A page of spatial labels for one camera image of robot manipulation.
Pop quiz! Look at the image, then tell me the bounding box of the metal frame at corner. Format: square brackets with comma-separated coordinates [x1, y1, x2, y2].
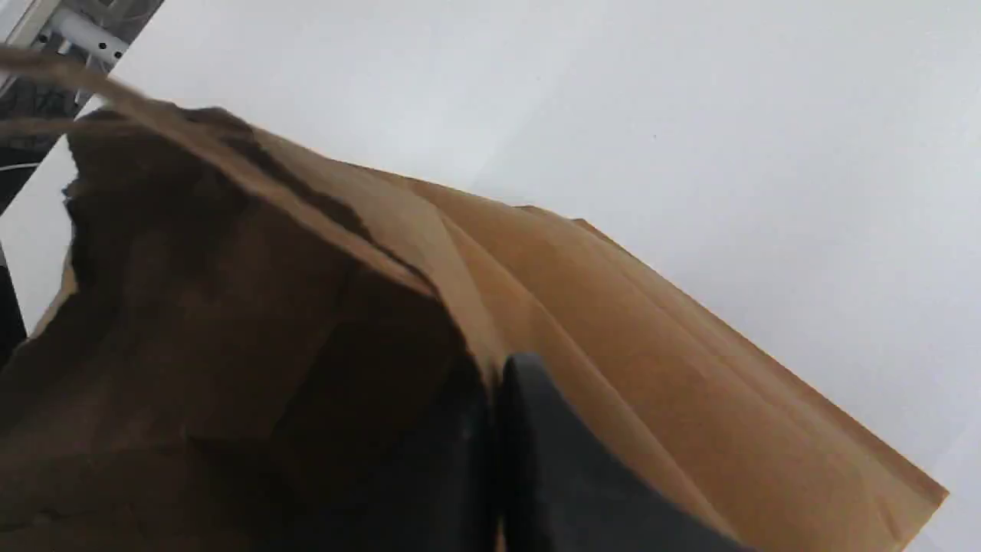
[1, 1, 162, 209]

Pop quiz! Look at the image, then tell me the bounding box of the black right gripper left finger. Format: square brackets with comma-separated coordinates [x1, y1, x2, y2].
[368, 360, 495, 551]

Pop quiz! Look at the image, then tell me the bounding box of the brown paper bag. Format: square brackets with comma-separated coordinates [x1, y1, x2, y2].
[2, 47, 947, 551]

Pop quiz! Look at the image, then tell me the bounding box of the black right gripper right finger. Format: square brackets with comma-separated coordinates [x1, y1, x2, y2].
[500, 353, 740, 551]

